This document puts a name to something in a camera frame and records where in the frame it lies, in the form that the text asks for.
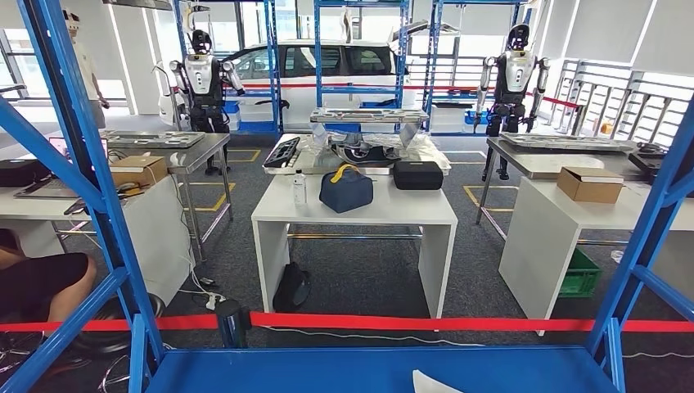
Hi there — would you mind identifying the white curved plastic car part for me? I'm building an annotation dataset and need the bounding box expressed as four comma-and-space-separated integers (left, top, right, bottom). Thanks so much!
412, 369, 465, 393

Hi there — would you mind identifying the black car part in plastic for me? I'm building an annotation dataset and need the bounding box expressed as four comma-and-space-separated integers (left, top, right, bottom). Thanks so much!
331, 138, 403, 166

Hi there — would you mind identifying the black part tray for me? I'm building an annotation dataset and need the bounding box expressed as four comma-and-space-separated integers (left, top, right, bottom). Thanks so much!
629, 142, 694, 180
262, 136, 301, 169

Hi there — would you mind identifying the grey part tray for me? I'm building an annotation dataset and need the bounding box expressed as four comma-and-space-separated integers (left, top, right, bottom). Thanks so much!
100, 129, 207, 150
498, 131, 638, 153
309, 107, 430, 124

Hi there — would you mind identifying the blue metal shelf rack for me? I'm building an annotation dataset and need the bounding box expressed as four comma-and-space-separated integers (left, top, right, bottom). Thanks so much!
421, 0, 530, 137
0, 0, 694, 393
172, 0, 284, 136
313, 0, 410, 110

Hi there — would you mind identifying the white table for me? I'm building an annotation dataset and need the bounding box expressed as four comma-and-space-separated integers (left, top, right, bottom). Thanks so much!
250, 173, 459, 320
498, 176, 694, 337
0, 174, 193, 308

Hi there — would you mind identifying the clear plastic bottle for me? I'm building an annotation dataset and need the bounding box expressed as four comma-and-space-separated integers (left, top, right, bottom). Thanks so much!
292, 169, 309, 207

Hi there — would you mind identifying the black zip case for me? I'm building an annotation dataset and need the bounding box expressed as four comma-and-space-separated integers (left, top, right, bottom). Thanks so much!
392, 160, 444, 192
0, 158, 52, 188

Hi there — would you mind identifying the white car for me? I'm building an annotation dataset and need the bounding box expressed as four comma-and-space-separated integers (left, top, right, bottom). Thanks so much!
158, 38, 418, 131

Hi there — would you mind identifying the black backpack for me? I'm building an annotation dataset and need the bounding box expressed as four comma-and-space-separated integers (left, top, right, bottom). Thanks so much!
272, 261, 313, 314

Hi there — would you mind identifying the red barrier tape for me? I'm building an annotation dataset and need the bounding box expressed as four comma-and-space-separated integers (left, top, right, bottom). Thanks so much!
0, 311, 694, 335

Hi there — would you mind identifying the black and silver humanoid robot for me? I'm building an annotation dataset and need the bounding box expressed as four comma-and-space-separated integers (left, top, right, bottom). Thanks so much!
472, 24, 552, 181
168, 29, 246, 176

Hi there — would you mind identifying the cardboard box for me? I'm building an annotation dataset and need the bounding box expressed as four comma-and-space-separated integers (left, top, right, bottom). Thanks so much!
110, 156, 169, 189
557, 166, 625, 205

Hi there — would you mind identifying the yellow and black tool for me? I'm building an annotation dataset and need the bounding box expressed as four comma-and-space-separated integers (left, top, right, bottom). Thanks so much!
116, 181, 147, 199

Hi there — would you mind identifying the green plastic crate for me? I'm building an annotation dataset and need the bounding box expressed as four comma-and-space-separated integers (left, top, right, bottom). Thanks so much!
558, 246, 603, 298

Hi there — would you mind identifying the black round stool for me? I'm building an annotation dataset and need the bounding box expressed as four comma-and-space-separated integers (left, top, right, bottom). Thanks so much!
70, 292, 166, 356

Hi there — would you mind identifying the person with headset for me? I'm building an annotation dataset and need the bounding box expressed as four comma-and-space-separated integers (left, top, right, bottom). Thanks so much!
61, 9, 111, 130

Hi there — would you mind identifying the metal railing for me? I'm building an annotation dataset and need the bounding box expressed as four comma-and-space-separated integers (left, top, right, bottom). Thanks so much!
550, 58, 694, 147

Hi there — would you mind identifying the laptop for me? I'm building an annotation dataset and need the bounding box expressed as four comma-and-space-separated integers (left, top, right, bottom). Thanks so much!
13, 136, 110, 200

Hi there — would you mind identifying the seated person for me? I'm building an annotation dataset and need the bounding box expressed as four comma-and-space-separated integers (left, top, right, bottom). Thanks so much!
0, 228, 99, 323

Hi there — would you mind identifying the navy bag with yellow handle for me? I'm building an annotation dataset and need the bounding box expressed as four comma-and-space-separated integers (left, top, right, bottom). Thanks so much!
318, 163, 375, 215

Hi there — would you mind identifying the black barrier post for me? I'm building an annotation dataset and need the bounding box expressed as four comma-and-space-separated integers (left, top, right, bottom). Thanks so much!
214, 299, 252, 350

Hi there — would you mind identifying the grey cable coil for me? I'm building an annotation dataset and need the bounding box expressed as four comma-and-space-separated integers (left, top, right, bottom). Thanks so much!
100, 352, 134, 393

